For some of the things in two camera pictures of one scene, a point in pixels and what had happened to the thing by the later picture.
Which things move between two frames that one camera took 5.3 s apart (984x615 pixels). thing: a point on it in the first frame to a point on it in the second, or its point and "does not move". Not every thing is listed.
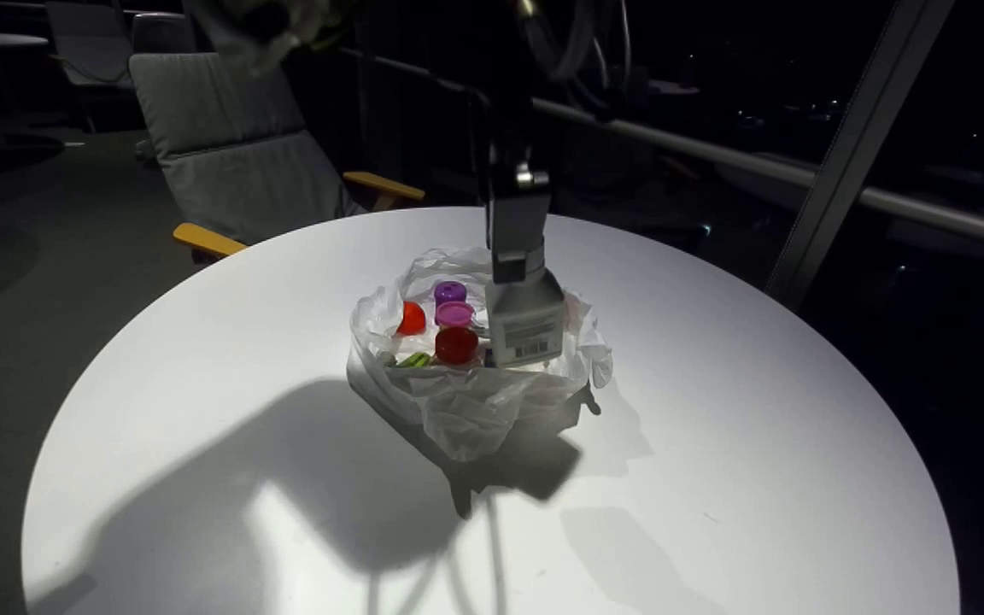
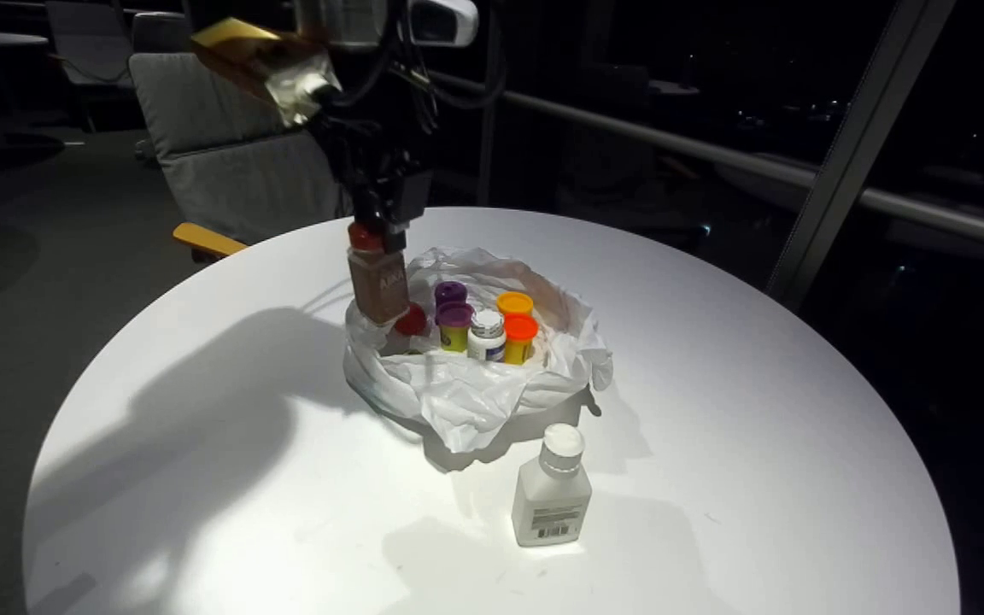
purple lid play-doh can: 451,311 does not move
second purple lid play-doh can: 448,292 does not move
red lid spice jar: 456,344 to 379,278
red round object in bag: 410,320 does not move
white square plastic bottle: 527,320 to 551,494
